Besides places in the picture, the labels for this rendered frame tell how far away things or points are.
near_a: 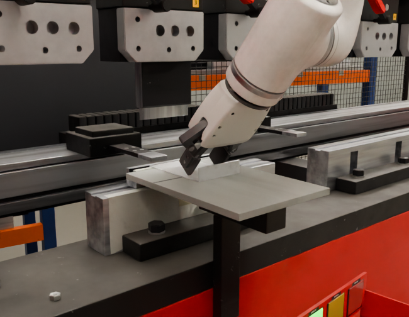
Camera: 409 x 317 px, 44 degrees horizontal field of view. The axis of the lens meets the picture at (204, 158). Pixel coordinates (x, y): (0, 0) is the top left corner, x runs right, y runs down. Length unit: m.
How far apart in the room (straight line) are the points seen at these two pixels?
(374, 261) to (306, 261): 0.25
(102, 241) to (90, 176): 0.28
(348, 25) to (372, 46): 0.53
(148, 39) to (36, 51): 0.18
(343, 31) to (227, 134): 0.21
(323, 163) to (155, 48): 0.54
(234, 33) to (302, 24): 0.30
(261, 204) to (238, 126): 0.13
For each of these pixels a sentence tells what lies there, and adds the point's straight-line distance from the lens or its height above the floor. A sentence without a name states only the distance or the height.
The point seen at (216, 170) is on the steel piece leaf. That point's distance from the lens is 0.77.
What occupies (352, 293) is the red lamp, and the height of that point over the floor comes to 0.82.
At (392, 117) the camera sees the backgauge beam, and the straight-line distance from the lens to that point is 1.91.
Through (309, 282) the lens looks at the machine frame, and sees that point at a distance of 1.00.
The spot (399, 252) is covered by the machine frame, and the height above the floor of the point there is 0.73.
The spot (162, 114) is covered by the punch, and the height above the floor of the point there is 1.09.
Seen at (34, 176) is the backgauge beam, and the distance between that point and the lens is 1.03.
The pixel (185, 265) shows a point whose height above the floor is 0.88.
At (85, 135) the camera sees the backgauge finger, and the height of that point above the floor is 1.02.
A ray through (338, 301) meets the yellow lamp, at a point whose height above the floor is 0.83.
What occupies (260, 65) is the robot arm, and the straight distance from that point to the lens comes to 0.64.
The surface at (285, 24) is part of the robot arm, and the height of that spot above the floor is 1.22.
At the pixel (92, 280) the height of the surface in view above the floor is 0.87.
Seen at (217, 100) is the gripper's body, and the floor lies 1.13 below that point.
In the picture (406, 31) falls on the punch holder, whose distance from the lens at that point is 1.36.
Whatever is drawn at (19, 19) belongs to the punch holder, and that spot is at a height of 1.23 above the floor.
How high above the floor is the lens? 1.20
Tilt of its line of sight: 12 degrees down
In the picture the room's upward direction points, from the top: straight up
